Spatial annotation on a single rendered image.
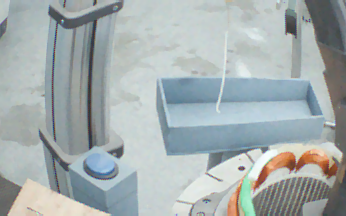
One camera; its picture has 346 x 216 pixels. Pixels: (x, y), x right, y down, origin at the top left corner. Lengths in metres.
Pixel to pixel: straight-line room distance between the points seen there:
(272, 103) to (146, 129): 1.70
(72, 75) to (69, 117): 0.07
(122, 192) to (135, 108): 1.94
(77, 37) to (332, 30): 0.69
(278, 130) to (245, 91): 0.11
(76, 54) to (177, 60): 2.12
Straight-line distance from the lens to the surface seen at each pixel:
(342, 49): 0.45
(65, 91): 1.14
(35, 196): 0.90
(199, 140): 1.05
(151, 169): 2.67
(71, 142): 1.19
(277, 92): 1.16
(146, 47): 3.29
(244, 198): 0.78
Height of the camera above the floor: 1.66
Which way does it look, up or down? 34 degrees down
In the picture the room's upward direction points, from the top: 4 degrees clockwise
